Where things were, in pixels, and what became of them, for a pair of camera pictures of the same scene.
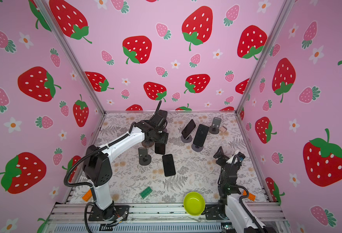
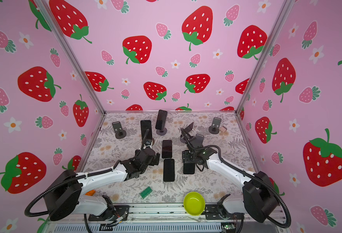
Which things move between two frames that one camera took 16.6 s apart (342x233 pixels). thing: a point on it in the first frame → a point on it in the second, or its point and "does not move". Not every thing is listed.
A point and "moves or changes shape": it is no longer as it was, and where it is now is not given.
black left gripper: [164, 138] → [154, 161]
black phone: [168, 166] moves or changes shape
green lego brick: [145, 192] does not move
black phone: [200, 135] → [188, 168]
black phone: [160, 148] → [167, 149]
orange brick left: [87, 196] does not move
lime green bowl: [194, 203] does not move
